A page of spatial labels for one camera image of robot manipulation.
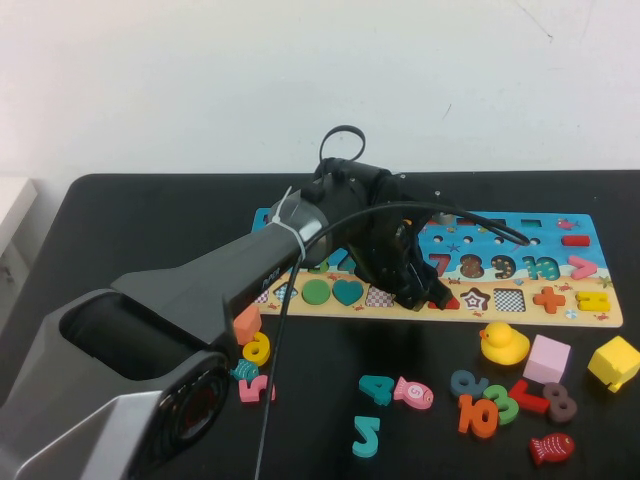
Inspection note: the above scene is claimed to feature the light pink cube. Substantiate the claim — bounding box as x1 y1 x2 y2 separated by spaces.
523 334 572 385

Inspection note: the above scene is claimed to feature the pink greater-than sign piece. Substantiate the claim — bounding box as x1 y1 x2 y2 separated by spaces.
568 255 599 280

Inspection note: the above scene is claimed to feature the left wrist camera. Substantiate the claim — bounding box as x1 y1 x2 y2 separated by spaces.
424 188 456 226

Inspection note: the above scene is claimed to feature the yellow equals sign piece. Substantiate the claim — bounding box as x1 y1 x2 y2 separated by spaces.
575 291 611 313

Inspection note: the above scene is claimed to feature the pink fish piece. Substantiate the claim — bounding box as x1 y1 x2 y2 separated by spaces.
393 376 435 411

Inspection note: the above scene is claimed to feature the white zip tie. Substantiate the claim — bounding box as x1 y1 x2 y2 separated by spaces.
267 186 307 262

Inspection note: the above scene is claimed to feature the grey-blue number nine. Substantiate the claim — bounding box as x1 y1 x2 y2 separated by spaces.
449 369 490 400

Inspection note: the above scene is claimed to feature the orange cube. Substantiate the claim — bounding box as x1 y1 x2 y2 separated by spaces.
233 305 263 346

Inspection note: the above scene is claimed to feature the black looped cable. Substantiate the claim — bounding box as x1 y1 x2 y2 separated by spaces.
319 124 367 174

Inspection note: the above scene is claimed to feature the wooden number puzzle board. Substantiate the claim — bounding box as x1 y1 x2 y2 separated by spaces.
252 207 625 329

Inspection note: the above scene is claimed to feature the yellow cube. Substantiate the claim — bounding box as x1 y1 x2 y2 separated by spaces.
587 335 640 394

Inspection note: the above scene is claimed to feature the green circle piece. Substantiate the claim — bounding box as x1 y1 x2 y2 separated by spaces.
301 279 332 306

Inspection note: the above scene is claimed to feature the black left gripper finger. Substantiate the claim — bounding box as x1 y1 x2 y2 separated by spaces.
392 269 425 312
417 249 455 310

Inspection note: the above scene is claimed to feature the teal fish piece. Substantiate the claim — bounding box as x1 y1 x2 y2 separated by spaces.
230 358 260 384

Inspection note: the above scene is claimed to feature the yellow rubber duck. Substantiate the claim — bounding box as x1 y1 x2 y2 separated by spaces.
479 321 531 367

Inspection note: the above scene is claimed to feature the red fish piece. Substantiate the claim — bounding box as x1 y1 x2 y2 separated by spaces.
529 432 576 466

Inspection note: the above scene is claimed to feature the orange number ten piece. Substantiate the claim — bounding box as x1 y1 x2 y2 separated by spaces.
457 393 500 440

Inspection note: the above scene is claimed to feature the teal number four piece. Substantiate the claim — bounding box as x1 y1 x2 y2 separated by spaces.
358 375 395 407

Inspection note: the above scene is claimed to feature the brown number eight piece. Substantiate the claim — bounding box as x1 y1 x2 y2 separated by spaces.
542 382 578 424

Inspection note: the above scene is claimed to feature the teal number five piece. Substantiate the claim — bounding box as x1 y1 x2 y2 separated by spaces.
351 415 381 459

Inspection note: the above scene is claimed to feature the green number three piece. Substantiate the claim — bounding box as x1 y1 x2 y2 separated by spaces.
483 383 520 427

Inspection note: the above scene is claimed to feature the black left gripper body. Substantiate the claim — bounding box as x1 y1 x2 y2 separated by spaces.
347 173 454 299

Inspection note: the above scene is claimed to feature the yellow number six piece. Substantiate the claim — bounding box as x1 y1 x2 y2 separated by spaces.
241 331 272 367

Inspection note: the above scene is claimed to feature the white cabinet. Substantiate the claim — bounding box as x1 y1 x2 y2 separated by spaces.
0 177 39 326

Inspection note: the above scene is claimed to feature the red number seven piece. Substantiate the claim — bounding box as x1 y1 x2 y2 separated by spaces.
508 378 550 415

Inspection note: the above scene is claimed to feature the teal heart piece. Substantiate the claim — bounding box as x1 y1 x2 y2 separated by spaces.
332 279 365 306

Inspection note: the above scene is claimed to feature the pink number five piece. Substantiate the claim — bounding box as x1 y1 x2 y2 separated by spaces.
238 374 276 404

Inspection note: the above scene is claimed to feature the orange plus sign piece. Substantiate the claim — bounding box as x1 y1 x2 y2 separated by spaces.
532 286 567 315

